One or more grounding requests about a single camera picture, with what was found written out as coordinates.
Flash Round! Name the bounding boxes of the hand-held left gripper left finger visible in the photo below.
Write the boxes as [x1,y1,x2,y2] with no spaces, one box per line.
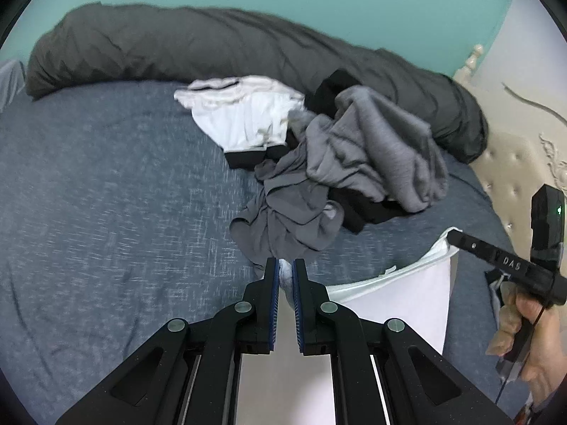
[55,257,280,425]

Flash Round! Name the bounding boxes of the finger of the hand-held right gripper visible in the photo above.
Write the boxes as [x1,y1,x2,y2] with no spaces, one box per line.
[447,229,501,264]

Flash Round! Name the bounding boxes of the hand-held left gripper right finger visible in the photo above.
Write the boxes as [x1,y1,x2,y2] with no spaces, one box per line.
[292,257,517,425]

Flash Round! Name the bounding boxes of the white t-shirt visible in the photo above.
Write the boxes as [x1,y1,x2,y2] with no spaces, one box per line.
[235,227,459,425]

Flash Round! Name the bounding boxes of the pile of grey clothes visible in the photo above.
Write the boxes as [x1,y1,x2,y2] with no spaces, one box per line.
[288,85,450,213]

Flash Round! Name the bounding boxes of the person's right hand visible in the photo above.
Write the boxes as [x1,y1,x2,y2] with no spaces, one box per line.
[486,283,567,408]

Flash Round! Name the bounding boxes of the cream tufted headboard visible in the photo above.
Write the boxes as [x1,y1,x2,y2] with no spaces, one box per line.
[453,44,567,275]

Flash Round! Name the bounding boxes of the dark grey t-shirt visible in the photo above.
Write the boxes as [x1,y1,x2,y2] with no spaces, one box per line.
[229,142,346,279]

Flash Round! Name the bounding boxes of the white black-trimmed shorts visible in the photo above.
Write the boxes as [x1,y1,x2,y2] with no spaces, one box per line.
[174,75,306,170]

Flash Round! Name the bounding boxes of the blue-grey bed sheet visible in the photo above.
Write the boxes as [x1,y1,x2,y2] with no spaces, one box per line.
[0,80,528,425]

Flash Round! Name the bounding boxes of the dark grey rolled duvet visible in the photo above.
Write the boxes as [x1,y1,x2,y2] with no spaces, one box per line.
[24,4,490,164]

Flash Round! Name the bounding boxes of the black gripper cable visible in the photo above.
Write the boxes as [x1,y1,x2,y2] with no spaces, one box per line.
[495,299,548,406]

